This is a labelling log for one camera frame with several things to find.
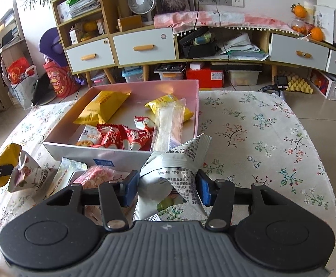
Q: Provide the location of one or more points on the clear storage box dark lid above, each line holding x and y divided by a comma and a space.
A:
168, 72

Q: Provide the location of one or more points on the dark yellow snack packet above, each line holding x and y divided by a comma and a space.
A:
8, 158

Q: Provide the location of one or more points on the wooden bookshelf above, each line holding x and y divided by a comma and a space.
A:
9, 49

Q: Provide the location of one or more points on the pink cloth runner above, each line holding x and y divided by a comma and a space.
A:
234, 18

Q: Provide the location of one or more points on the pink and silver cardboard box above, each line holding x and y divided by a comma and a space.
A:
162, 88

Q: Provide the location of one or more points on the white wall socket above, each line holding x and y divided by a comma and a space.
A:
237, 1

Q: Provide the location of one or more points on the white plastic bag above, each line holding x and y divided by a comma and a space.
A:
22, 92

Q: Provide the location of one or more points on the black case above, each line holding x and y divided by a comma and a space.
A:
196, 50

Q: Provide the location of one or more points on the grey white printed snack packet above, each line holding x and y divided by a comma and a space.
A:
170, 173

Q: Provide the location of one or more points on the cream white snack packet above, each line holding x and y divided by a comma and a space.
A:
68, 173

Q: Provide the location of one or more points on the red round-print bag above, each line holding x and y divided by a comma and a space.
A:
59, 83

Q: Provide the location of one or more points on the small clear storage box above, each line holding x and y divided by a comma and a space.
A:
100, 79

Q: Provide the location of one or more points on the wide white cabinet drawer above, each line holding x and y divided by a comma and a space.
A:
144, 39

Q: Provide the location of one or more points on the glass jar of oranges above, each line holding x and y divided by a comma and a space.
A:
299, 27

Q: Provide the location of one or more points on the red gift bag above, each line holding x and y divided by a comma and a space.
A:
18, 72

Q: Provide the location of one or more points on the white box on shelf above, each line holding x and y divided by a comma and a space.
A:
62, 11

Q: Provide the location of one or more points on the yellow egg tray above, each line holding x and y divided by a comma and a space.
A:
297, 85

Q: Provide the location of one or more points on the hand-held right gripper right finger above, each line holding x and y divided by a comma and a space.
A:
205, 189

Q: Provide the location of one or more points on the large orange-yellow snack packet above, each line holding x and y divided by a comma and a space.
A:
101, 106

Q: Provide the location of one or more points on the long clear snack packet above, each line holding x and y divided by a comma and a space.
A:
168, 127

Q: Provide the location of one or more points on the orange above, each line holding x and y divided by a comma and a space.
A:
317, 33
300, 11

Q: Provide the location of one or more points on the large white low-cabinet drawer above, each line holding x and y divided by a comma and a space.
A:
286, 46

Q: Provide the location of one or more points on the white and red patterned box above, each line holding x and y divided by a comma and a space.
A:
333, 88

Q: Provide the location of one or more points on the small orange and white box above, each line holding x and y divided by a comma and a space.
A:
100, 26

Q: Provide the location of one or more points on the brown cardboard box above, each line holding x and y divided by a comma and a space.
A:
129, 23

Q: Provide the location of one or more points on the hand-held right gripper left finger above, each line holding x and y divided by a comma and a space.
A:
129, 190

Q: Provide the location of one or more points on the blue lidded storage box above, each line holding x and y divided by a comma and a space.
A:
132, 75

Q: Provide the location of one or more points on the pink nougat packet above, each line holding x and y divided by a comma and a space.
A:
98, 176

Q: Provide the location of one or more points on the white desk fan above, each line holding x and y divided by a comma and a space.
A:
140, 0

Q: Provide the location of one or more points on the tall wooden shelf cabinet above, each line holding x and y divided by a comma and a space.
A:
107, 5

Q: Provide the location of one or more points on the purple hat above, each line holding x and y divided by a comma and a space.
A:
48, 43

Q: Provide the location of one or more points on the clear storage box yellow contents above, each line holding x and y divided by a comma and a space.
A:
242, 78

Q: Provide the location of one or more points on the white and brown snack packet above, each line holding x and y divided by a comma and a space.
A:
26, 176

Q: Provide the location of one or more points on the bright yellow snack packet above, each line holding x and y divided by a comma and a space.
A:
152, 104

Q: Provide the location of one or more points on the black flat board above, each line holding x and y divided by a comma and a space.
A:
42, 89

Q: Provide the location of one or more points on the orange fruit on shelf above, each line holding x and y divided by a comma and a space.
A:
89, 27

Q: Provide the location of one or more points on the stack of papers on shelf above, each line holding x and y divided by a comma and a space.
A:
84, 5

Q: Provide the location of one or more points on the black device on tripod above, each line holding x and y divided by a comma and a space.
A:
280, 80

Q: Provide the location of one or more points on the narrow white cabinet drawer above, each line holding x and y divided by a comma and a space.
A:
81, 50

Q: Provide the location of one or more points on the pile of papers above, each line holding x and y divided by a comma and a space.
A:
242, 49

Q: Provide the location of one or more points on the floral tablecloth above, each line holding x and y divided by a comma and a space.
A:
257, 138

